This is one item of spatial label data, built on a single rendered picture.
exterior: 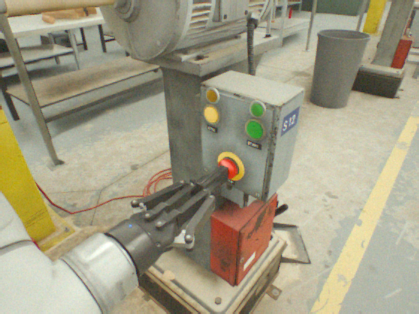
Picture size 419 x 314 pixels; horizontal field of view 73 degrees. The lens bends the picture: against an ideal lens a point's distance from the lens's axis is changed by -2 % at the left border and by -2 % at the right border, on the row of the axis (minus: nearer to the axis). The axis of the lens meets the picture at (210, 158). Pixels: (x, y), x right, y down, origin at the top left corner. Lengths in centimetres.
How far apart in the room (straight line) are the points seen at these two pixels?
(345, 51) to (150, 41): 267
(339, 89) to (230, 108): 284
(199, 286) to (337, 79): 257
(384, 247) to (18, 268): 177
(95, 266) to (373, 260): 160
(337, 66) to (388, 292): 215
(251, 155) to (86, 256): 30
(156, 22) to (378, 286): 153
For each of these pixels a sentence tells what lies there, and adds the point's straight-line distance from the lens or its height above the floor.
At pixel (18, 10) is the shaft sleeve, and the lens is 54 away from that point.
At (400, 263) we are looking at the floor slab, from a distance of 187.
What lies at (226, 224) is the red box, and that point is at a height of 61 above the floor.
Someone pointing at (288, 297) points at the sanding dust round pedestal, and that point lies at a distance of 153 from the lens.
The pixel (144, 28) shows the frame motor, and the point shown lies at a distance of 62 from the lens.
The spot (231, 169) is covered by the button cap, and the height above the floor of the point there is 98.
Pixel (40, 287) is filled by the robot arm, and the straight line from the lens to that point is 36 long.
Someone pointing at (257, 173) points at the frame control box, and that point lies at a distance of 52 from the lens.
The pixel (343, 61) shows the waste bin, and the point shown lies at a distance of 319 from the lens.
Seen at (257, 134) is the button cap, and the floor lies 107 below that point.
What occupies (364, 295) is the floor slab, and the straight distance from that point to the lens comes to 166.
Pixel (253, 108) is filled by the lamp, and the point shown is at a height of 111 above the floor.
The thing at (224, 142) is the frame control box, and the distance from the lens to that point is 53.
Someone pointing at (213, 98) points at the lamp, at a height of 110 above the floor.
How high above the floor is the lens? 130
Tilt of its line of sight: 34 degrees down
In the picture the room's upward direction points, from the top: straight up
